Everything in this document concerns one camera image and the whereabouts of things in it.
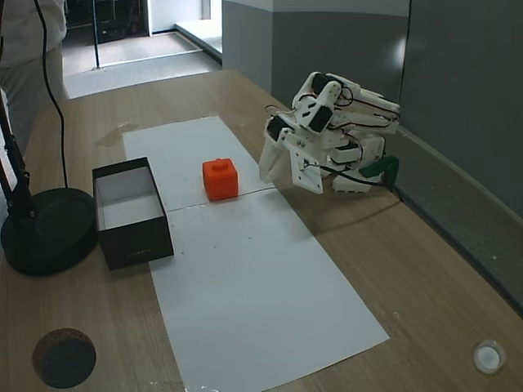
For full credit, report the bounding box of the orange cube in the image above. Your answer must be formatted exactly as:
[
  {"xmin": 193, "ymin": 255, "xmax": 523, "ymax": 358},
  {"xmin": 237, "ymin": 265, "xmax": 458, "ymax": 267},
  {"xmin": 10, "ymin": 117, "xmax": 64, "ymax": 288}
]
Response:
[{"xmin": 202, "ymin": 157, "xmax": 241, "ymax": 202}]

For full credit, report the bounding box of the dark brown open box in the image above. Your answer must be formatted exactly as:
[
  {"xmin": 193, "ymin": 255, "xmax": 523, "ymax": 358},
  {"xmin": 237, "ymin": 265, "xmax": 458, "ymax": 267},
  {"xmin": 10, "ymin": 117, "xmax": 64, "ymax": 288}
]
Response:
[{"xmin": 92, "ymin": 156, "xmax": 176, "ymax": 271}]

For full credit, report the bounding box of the green table clamp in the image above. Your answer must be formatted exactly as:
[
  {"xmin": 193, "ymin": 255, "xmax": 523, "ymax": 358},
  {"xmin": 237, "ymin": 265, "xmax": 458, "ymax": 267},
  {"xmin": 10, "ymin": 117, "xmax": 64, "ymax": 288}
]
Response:
[{"xmin": 360, "ymin": 156, "xmax": 402, "ymax": 189}]

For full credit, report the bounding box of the white paper sheet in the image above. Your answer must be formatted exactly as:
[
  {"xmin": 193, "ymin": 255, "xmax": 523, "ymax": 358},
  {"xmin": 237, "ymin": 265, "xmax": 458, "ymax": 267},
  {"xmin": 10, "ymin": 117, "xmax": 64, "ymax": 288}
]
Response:
[
  {"xmin": 123, "ymin": 116, "xmax": 277, "ymax": 212},
  {"xmin": 148, "ymin": 188, "xmax": 391, "ymax": 390}
]

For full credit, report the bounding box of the black vertical pole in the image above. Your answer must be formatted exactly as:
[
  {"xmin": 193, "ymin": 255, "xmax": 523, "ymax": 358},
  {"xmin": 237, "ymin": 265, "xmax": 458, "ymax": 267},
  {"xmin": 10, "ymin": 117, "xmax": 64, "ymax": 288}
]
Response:
[{"xmin": 94, "ymin": 0, "xmax": 101, "ymax": 70}]

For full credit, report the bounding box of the black lamp stand with base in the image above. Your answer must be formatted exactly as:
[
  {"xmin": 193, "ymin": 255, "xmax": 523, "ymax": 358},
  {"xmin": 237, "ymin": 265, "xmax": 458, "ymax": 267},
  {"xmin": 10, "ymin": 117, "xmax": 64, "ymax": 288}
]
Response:
[{"xmin": 0, "ymin": 87, "xmax": 101, "ymax": 277}]

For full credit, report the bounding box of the small round white cap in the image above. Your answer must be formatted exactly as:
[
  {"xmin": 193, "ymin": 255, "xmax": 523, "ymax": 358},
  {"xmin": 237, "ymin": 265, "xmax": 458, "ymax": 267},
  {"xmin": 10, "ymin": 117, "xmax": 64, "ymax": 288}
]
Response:
[{"xmin": 472, "ymin": 339, "xmax": 507, "ymax": 374}]

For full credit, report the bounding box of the person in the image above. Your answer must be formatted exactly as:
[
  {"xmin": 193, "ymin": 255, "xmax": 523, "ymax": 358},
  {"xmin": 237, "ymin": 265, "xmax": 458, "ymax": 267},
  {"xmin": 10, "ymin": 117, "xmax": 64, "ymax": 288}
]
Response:
[{"xmin": 0, "ymin": 0, "xmax": 69, "ymax": 155}]

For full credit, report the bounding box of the round dark cork coaster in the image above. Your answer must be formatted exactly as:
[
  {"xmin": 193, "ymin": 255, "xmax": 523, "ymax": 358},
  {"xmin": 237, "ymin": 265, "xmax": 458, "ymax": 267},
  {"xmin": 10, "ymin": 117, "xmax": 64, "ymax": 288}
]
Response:
[{"xmin": 32, "ymin": 327, "xmax": 98, "ymax": 390}]

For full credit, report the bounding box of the black lamp power cable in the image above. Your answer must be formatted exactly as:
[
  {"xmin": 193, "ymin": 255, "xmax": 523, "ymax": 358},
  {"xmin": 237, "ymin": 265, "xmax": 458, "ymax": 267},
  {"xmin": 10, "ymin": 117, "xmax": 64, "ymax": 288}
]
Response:
[{"xmin": 34, "ymin": 0, "xmax": 71, "ymax": 190}]

